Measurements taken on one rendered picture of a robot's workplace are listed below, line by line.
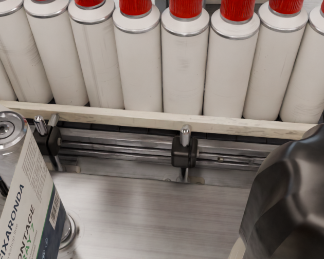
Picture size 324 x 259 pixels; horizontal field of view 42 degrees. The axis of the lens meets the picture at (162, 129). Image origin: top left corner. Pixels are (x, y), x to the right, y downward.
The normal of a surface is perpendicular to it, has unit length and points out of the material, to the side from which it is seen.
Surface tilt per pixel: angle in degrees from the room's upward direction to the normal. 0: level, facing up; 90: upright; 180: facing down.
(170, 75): 90
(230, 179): 0
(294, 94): 90
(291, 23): 42
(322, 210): 12
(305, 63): 90
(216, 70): 90
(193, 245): 0
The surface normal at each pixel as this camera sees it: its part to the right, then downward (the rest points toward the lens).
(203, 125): -0.11, 0.79
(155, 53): 0.77, 0.50
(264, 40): -0.70, 0.58
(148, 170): -0.02, -0.62
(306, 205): -0.30, -0.50
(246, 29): 0.24, 0.03
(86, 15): -0.11, 0.07
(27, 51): 0.61, 0.62
